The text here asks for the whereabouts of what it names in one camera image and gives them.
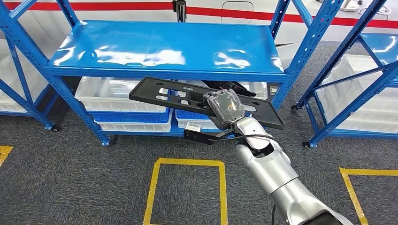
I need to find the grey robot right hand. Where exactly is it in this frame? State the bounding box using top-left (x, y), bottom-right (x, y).
top-left (203, 88), bottom-right (246, 131)

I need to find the black plastic panel part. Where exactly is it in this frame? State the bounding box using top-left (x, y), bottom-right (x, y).
top-left (129, 76), bottom-right (285, 130)

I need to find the black elongated part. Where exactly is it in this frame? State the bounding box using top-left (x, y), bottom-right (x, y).
top-left (202, 81), bottom-right (257, 98)

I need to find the blue steel shelf rack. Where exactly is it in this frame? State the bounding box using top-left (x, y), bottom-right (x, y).
top-left (0, 37), bottom-right (60, 133)
top-left (292, 0), bottom-right (398, 148)
top-left (0, 0), bottom-right (346, 147)

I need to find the blue plastic bin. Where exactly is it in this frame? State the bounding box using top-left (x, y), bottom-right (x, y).
top-left (86, 107), bottom-right (173, 124)
top-left (175, 108), bottom-right (218, 121)

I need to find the yellow floor tape square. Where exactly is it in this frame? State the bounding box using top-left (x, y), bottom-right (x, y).
top-left (0, 145), bottom-right (14, 168)
top-left (143, 157), bottom-right (228, 225)
top-left (339, 167), bottom-right (398, 225)

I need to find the grey round metal base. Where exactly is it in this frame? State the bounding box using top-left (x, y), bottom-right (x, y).
top-left (339, 0), bottom-right (361, 12)

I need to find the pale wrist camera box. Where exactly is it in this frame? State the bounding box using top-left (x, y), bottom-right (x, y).
top-left (185, 122), bottom-right (202, 133)

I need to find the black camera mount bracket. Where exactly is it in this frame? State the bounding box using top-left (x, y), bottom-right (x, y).
top-left (183, 128), bottom-right (235, 146)

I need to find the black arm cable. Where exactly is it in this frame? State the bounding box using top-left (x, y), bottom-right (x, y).
top-left (217, 134), bottom-right (288, 225)

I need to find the chrome black stanchion post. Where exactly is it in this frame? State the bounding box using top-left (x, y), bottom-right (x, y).
top-left (172, 0), bottom-right (187, 23)

